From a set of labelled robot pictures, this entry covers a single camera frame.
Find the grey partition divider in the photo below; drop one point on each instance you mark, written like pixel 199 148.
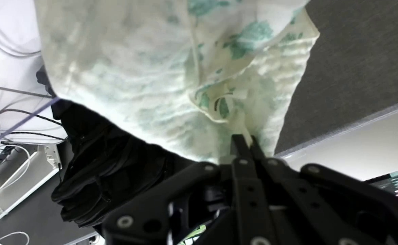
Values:
pixel 353 74

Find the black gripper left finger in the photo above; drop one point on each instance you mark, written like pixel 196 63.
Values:
pixel 253 214

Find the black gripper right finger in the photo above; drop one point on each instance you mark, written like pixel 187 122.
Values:
pixel 298 212

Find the black backpack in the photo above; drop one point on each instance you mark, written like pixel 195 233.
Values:
pixel 108 168

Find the white green patterned cloth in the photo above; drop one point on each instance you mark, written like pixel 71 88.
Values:
pixel 187 76

